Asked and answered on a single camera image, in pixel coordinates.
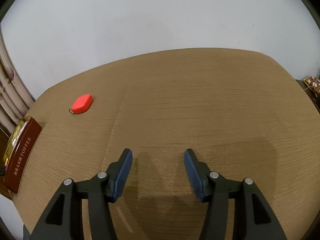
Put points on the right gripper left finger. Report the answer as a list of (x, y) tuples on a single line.
[(63, 216)]

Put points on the dark red gold tin tray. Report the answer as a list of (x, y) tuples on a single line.
[(17, 152)]

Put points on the red rounded case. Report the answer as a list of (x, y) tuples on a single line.
[(81, 104)]

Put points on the dark wooden side cabinet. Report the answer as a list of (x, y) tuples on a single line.
[(310, 93)]

